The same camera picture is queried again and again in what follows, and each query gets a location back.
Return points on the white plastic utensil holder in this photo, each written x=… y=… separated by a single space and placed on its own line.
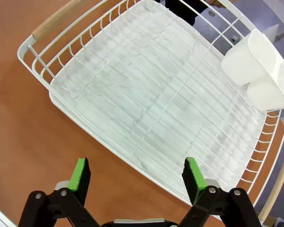
x=248 y=61

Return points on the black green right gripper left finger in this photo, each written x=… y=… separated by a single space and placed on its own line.
x=61 y=208

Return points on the person's black trousers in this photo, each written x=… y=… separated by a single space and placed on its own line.
x=180 y=9

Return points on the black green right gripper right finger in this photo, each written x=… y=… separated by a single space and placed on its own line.
x=215 y=208

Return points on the person's left hand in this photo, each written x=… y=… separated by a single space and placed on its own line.
x=215 y=2

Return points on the white drain tray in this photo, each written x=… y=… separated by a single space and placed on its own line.
x=132 y=94

